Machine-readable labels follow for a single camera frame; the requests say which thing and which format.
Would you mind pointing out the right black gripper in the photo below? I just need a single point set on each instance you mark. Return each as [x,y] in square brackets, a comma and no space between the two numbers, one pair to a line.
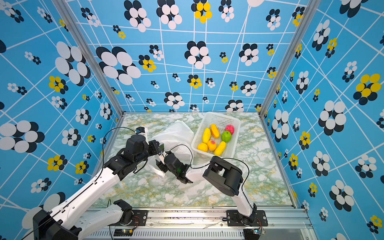
[162,166]

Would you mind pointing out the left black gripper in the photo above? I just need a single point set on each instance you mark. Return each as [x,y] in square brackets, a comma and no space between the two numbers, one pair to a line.
[154,146]

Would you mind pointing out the white plastic bag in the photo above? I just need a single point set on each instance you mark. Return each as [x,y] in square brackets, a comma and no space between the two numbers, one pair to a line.
[176,133]

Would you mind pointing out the yellow fruit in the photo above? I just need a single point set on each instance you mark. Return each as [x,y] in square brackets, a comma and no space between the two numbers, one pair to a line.
[203,147]

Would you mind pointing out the red orange fruit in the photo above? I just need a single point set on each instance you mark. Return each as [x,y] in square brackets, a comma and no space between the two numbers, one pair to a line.
[212,145]

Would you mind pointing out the orange yellow mango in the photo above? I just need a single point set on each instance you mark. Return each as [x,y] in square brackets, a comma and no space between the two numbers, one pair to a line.
[215,131]

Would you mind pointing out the green fruit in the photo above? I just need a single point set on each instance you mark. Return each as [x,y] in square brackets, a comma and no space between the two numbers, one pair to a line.
[226,136]

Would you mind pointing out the pink round fruit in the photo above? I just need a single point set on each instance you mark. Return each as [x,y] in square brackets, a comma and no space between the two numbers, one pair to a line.
[230,128]

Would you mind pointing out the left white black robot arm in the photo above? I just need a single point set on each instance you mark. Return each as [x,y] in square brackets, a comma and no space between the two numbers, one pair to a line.
[65,221]

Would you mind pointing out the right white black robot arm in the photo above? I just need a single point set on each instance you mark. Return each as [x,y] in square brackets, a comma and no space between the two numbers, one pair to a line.
[224,176]

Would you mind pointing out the white plastic basket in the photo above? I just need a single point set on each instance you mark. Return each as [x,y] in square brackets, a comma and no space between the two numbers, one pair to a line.
[221,121]

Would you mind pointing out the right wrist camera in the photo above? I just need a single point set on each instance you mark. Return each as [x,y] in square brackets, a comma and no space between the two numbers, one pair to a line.
[163,154]

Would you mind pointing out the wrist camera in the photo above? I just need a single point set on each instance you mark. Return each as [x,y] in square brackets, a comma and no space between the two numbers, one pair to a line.
[163,154]
[141,131]

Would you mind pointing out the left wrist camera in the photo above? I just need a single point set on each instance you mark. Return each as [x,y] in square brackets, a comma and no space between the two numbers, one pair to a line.
[141,131]

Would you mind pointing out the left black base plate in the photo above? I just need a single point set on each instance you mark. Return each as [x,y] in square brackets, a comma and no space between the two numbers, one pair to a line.
[136,218]

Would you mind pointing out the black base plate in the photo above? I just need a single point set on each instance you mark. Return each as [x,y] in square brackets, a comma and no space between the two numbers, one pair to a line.
[257,219]
[136,218]

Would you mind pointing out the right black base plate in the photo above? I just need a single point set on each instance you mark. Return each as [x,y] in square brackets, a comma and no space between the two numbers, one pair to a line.
[257,219]

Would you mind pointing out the aluminium front rail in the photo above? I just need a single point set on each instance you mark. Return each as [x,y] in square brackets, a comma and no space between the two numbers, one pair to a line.
[209,223]

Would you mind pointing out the left aluminium corner post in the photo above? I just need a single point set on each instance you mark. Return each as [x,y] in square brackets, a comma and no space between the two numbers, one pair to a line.
[81,42]

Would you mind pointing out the aluminium corner post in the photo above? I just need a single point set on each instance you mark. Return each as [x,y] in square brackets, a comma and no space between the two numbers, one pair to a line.
[81,42]
[296,40]

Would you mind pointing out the right aluminium corner post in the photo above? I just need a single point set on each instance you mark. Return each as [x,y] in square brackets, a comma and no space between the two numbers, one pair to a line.
[296,40]

